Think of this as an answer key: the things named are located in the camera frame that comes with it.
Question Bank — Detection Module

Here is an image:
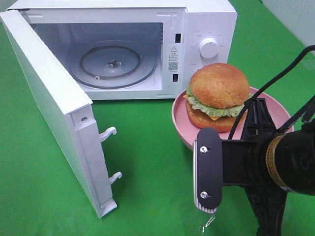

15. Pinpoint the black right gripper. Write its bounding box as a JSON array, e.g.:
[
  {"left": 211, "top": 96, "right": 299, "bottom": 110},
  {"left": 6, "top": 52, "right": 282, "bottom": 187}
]
[{"left": 222, "top": 98, "right": 287, "bottom": 236}]

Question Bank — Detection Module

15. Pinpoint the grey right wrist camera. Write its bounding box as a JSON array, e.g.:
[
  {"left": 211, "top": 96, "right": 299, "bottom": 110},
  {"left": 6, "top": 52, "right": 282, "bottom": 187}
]
[{"left": 193, "top": 128, "right": 223, "bottom": 214}]

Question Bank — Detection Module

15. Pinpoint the upper white microwave knob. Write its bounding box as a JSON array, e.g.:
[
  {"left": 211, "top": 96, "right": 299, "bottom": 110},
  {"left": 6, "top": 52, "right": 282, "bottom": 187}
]
[{"left": 199, "top": 37, "right": 219, "bottom": 59}]

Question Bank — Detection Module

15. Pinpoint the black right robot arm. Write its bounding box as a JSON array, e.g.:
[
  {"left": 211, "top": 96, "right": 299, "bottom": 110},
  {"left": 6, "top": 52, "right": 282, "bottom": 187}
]
[{"left": 222, "top": 98, "right": 315, "bottom": 236}]

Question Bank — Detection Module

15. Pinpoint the white microwave oven body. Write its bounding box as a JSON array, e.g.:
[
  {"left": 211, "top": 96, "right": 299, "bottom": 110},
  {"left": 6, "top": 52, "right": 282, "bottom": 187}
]
[{"left": 5, "top": 0, "right": 237, "bottom": 100}]

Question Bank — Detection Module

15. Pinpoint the burger with lettuce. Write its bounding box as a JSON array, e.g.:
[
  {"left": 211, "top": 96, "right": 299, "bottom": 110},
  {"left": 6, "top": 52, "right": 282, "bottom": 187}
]
[{"left": 184, "top": 63, "right": 251, "bottom": 132}]

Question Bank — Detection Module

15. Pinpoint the white microwave door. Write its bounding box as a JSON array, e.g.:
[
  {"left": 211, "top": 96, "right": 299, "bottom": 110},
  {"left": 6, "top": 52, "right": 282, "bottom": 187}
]
[{"left": 0, "top": 10, "right": 122, "bottom": 217}]

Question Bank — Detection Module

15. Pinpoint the clear plastic tape piece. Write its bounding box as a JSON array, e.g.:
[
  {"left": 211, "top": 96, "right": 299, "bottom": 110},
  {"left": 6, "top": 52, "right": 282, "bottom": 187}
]
[{"left": 199, "top": 213, "right": 216, "bottom": 235}]

